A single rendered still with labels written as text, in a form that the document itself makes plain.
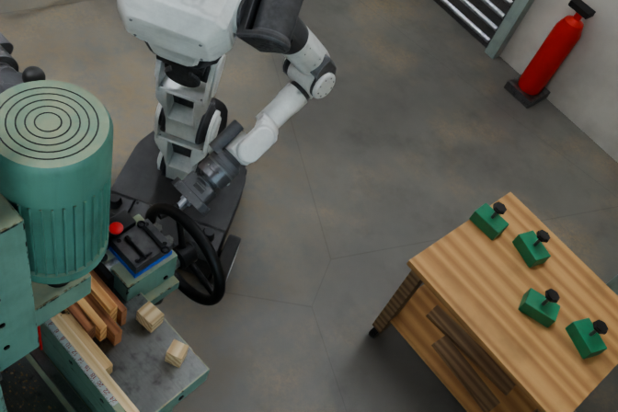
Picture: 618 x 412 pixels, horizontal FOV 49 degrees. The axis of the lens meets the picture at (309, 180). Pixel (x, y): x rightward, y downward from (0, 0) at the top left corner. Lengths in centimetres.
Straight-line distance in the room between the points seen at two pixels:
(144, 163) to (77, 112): 167
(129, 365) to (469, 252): 128
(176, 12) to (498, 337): 137
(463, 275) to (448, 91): 163
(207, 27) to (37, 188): 67
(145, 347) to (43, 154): 63
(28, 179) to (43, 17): 257
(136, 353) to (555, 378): 131
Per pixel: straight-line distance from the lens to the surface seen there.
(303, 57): 165
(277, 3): 153
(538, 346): 229
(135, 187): 261
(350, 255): 282
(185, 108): 215
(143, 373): 146
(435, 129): 347
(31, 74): 115
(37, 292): 135
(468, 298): 225
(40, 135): 100
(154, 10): 155
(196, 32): 153
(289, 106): 177
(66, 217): 106
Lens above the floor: 226
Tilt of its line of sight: 49 degrees down
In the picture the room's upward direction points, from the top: 22 degrees clockwise
